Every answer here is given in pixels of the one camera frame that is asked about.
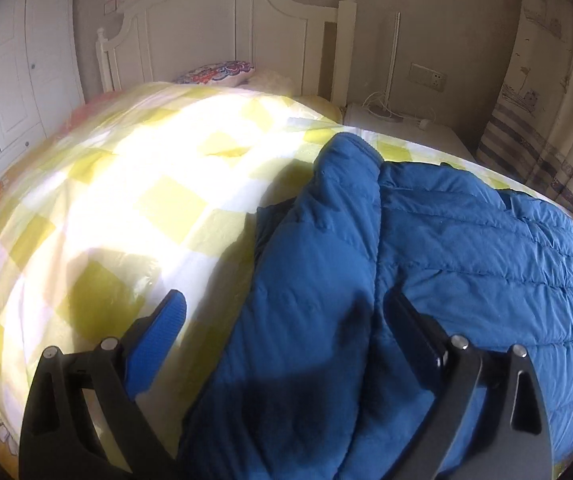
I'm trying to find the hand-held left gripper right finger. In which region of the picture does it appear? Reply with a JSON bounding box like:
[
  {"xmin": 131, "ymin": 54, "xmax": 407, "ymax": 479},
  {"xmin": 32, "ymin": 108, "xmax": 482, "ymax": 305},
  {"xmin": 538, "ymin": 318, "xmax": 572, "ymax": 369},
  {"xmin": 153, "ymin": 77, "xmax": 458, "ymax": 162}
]
[{"xmin": 389, "ymin": 292, "xmax": 552, "ymax": 480}]

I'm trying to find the wall power socket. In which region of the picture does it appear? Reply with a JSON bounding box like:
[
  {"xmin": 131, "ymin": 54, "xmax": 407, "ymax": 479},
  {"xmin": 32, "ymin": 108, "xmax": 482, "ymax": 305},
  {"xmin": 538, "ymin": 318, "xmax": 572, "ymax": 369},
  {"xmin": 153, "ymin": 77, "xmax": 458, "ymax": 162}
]
[{"xmin": 409, "ymin": 63, "xmax": 447, "ymax": 92}]

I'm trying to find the peach fluffy pillow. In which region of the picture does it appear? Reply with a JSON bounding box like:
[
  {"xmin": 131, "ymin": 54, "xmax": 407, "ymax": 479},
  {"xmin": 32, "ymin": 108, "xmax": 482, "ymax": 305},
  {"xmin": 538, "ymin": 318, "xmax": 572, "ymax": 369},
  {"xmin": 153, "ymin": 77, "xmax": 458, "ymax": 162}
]
[{"xmin": 251, "ymin": 69, "xmax": 297, "ymax": 93}]

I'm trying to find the white cable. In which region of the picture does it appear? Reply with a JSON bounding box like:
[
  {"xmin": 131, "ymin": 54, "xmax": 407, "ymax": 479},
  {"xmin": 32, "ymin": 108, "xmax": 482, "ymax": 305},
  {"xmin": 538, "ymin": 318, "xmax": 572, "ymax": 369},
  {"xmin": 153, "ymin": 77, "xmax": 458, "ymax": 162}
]
[{"xmin": 363, "ymin": 91, "xmax": 434, "ymax": 128}]

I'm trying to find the silver pole lamp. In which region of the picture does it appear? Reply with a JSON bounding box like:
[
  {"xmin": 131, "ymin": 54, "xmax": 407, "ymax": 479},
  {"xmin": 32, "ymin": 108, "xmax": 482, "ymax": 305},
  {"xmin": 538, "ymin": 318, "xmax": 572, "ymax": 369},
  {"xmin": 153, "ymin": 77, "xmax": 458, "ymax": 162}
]
[{"xmin": 366, "ymin": 11, "xmax": 403, "ymax": 118}]

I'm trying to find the white bed headboard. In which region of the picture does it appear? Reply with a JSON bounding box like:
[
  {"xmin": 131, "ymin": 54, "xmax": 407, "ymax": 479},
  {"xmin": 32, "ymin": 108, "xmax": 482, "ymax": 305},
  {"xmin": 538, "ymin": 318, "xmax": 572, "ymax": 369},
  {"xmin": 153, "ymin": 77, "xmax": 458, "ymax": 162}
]
[{"xmin": 95, "ymin": 0, "xmax": 357, "ymax": 106}]

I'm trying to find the blue down jacket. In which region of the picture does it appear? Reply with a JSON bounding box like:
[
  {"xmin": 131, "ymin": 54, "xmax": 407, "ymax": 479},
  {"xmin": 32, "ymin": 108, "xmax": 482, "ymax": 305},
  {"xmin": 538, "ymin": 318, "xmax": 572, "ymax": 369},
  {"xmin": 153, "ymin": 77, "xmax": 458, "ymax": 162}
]
[{"xmin": 176, "ymin": 132, "xmax": 573, "ymax": 480}]

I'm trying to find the white nightstand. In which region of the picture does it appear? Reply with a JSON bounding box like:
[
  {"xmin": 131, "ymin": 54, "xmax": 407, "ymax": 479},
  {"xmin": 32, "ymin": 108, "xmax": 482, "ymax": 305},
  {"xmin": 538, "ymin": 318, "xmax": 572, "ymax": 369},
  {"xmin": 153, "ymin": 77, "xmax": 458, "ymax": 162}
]
[{"xmin": 343, "ymin": 102, "xmax": 477, "ymax": 163}]

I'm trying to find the embroidered patterned pillow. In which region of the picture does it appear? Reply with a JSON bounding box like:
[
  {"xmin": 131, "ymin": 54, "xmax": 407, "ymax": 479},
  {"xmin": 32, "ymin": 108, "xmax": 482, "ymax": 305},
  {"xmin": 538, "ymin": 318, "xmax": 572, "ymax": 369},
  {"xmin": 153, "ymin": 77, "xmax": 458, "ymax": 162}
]
[{"xmin": 174, "ymin": 61, "xmax": 256, "ymax": 86}]

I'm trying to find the printed striped curtain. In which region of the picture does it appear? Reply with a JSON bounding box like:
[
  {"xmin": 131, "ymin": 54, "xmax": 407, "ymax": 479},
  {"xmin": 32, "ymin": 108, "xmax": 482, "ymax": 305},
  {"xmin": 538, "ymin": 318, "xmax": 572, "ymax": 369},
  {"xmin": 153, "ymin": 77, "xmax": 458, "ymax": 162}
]
[{"xmin": 476, "ymin": 0, "xmax": 573, "ymax": 216}]

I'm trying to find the yellow checked bed sheet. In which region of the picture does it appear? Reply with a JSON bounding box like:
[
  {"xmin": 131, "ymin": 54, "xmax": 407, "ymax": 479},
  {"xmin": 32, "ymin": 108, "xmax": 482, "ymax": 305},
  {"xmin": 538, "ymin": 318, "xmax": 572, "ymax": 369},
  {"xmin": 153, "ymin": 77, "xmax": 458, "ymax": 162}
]
[{"xmin": 0, "ymin": 82, "xmax": 573, "ymax": 480}]

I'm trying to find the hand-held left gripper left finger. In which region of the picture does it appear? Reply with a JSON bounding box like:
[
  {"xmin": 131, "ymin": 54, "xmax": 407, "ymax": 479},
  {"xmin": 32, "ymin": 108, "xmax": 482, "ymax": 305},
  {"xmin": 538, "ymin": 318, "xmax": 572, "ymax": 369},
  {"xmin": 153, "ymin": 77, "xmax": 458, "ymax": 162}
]
[{"xmin": 19, "ymin": 290, "xmax": 187, "ymax": 480}]

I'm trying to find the white wardrobe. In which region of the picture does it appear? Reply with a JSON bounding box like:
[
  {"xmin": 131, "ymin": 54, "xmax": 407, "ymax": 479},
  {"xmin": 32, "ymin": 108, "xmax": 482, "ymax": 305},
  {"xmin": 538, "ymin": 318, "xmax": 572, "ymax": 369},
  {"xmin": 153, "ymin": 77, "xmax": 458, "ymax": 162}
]
[{"xmin": 0, "ymin": 0, "xmax": 86, "ymax": 206}]

